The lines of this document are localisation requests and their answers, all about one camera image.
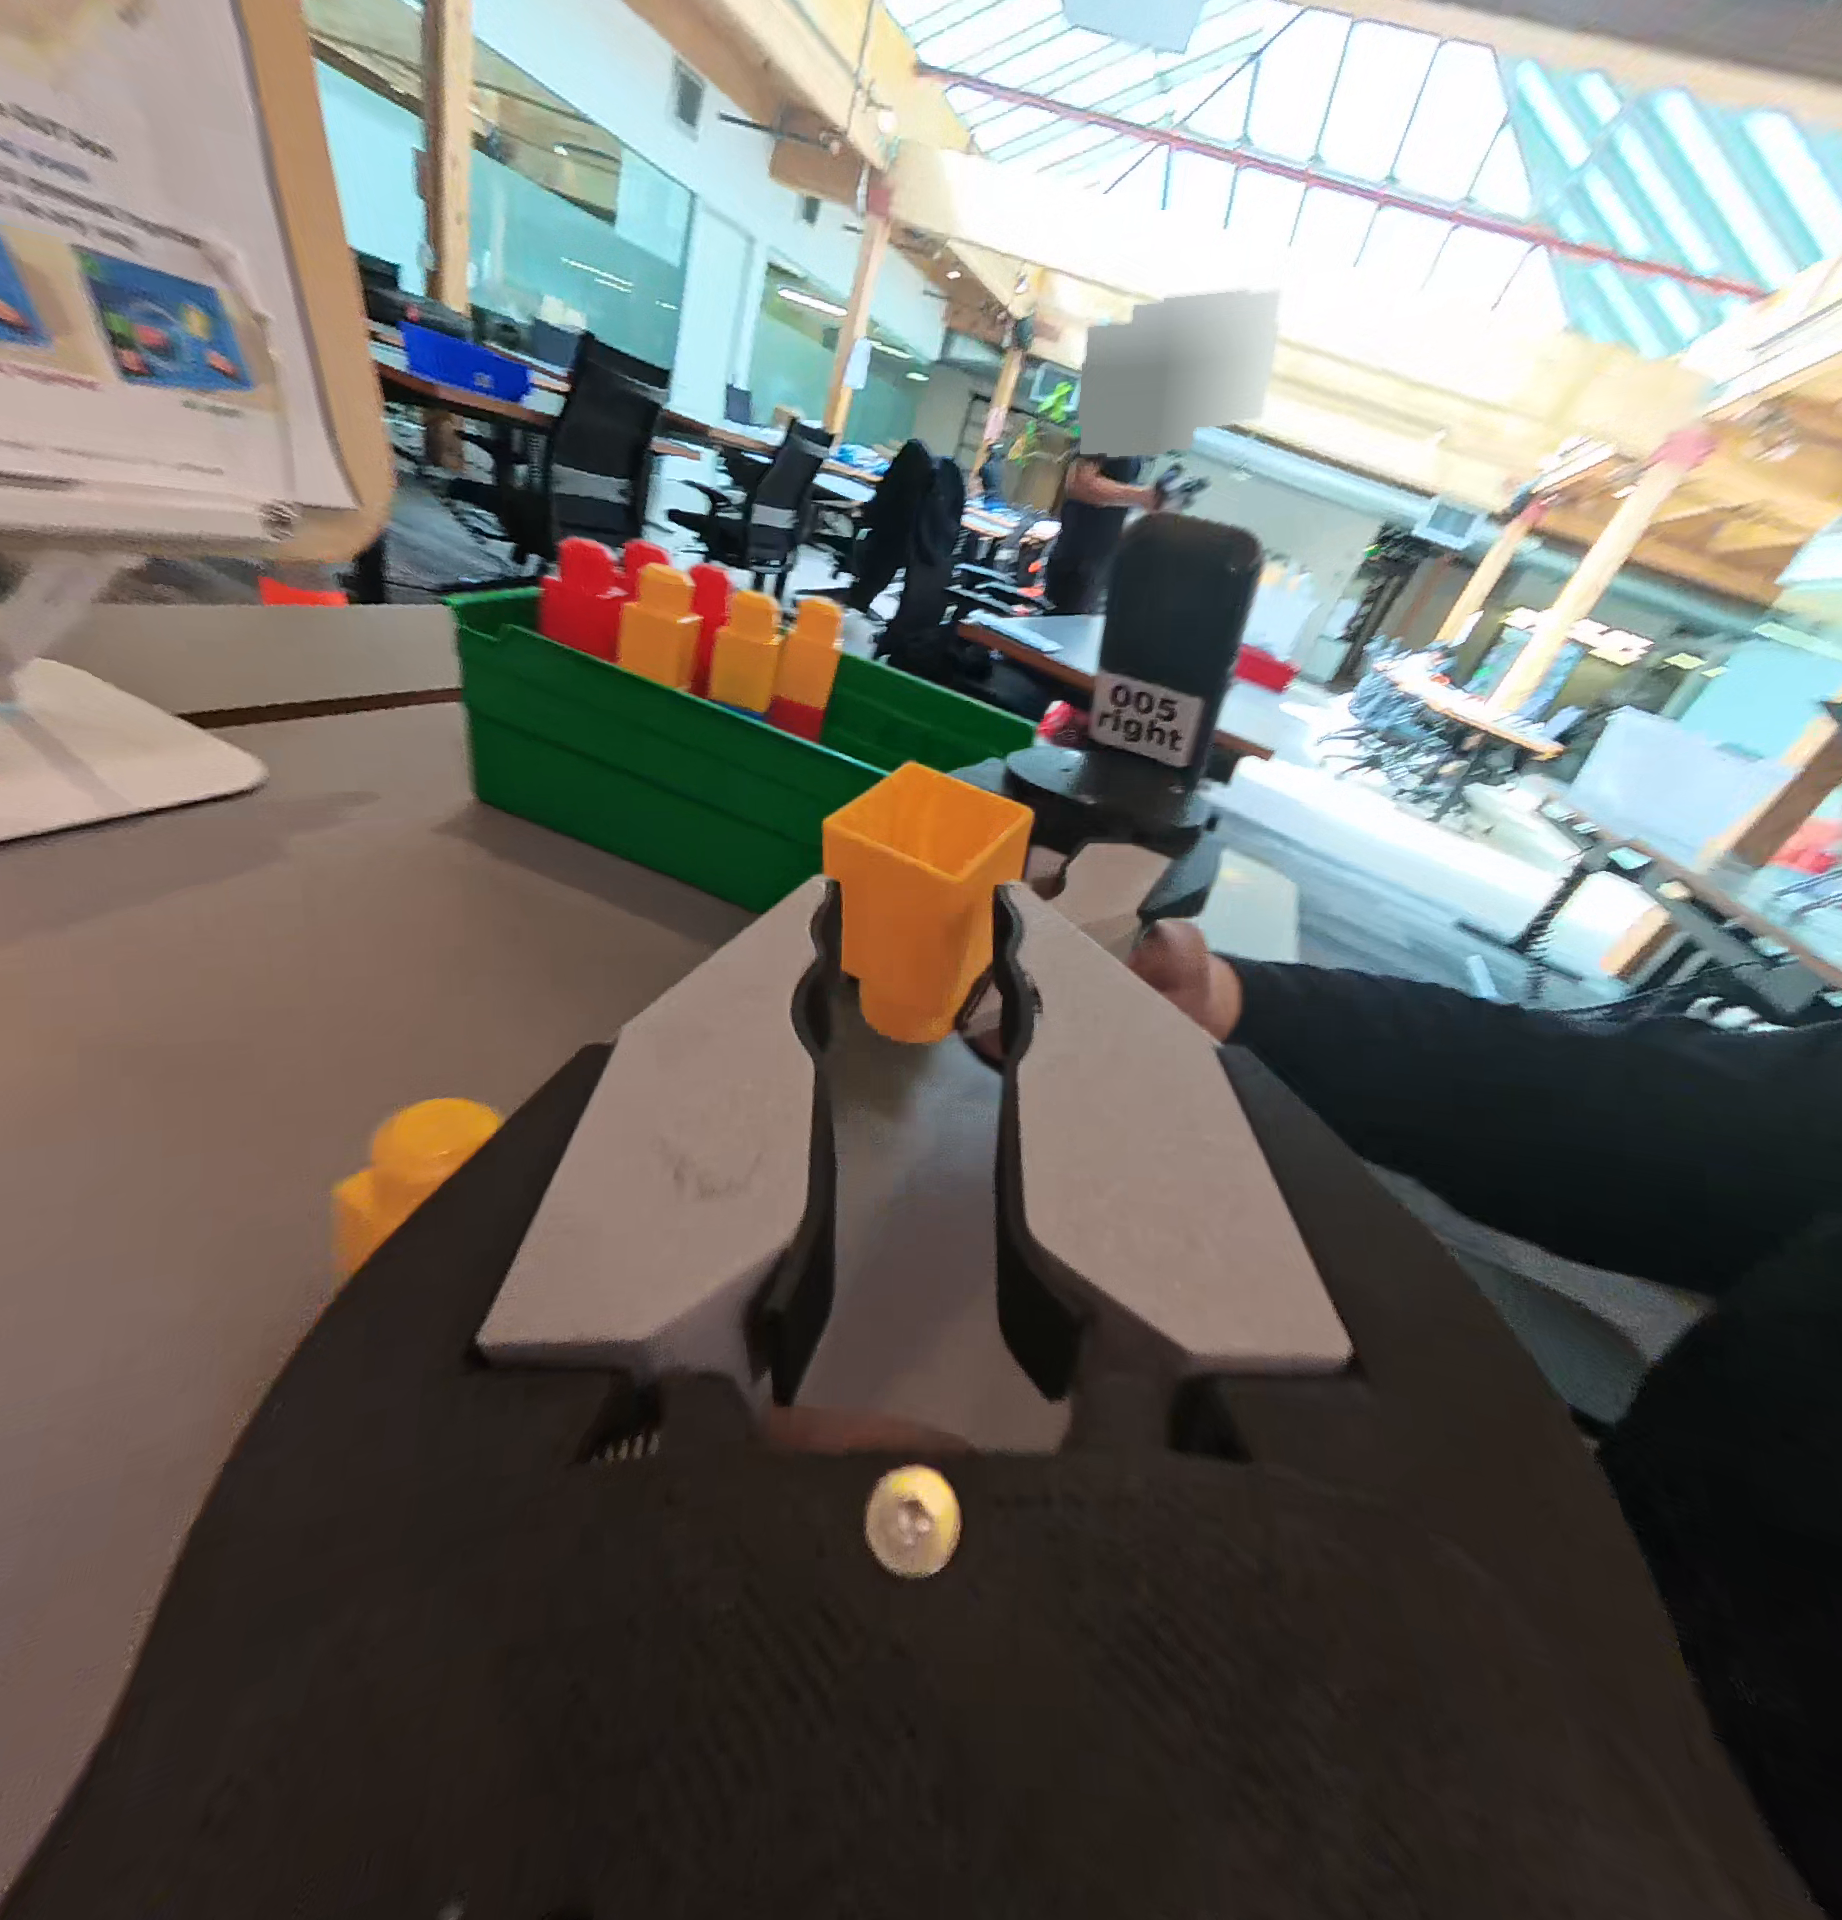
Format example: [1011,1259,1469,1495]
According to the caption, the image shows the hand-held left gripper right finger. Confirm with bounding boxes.
[990,886,1357,1407]

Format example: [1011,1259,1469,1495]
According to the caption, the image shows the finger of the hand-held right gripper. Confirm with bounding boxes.
[1042,842,1175,938]

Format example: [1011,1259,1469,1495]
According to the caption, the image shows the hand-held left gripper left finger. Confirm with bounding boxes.
[479,876,852,1407]

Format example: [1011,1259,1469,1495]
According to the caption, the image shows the yellow mega block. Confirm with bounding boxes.
[773,596,852,723]
[615,561,704,692]
[823,763,1036,1045]
[331,1099,510,1286]
[706,586,788,717]

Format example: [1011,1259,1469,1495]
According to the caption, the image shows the person's right forearm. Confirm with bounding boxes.
[1223,955,1842,1297]

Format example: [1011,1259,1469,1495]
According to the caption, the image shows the person's right hand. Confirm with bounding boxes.
[1117,917,1254,1049]

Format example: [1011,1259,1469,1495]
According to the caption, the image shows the black office chair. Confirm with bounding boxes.
[848,442,971,680]
[517,336,675,578]
[677,415,836,605]

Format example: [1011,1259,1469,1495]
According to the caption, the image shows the wooden office desk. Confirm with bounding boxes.
[1582,805,1842,1028]
[1373,655,1650,819]

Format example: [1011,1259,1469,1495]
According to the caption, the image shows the green plastic bin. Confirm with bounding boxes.
[442,580,1042,917]

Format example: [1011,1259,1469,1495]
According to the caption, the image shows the wooden document stand white base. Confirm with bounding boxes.
[0,2,402,859]

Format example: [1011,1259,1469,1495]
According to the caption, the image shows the blue plastic bin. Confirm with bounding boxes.
[404,323,536,409]

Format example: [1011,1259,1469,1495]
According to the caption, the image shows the laminated instruction sheet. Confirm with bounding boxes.
[0,2,360,542]

